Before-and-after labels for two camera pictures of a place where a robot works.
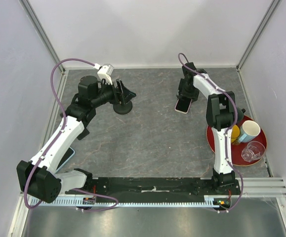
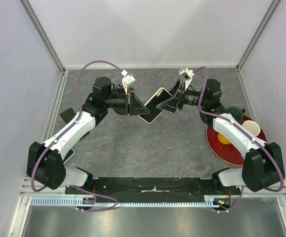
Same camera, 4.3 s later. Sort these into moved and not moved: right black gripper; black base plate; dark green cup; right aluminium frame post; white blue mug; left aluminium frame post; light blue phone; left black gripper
Moved: right black gripper; left black gripper
Not moved: left aluminium frame post; white blue mug; black base plate; dark green cup; light blue phone; right aluminium frame post
